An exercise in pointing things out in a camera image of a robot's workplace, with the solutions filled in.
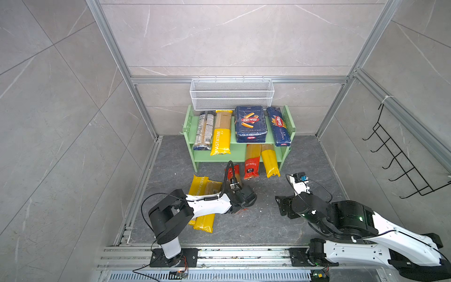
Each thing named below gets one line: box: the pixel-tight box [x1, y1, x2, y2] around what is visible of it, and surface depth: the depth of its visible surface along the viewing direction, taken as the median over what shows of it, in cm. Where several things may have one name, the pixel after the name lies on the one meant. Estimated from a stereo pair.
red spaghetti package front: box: [243, 143, 262, 180], surface depth 91 cm
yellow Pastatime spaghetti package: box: [210, 109, 233, 156], surface depth 83 cm
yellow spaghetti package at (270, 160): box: [261, 143, 282, 179], surface depth 89 cm
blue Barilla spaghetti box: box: [266, 106, 292, 147], surface depth 83 cm
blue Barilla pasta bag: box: [234, 105, 268, 143], surface depth 81 cm
